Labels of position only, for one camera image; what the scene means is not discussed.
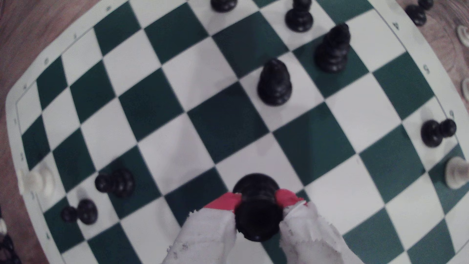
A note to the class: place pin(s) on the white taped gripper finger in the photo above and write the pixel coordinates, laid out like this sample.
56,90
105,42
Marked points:
307,234
205,234

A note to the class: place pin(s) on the white knight chess piece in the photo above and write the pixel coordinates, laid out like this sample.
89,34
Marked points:
38,180

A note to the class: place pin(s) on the green white chess board mat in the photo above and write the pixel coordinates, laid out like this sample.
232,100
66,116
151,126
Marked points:
227,124

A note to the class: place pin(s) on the black pawn chess piece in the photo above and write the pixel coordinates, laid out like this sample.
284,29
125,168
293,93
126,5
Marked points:
299,18
223,4
432,134
417,13
121,182
87,211

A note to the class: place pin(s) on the black bishop chess piece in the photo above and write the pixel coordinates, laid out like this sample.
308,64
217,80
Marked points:
332,51
274,88

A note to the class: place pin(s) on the white rook chess piece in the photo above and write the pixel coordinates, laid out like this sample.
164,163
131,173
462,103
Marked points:
456,174

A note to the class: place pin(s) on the black rook chess piece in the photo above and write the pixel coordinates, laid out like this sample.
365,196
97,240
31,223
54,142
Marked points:
257,216

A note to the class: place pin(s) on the white pawn chess piece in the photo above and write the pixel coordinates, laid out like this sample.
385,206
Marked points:
464,35
466,89

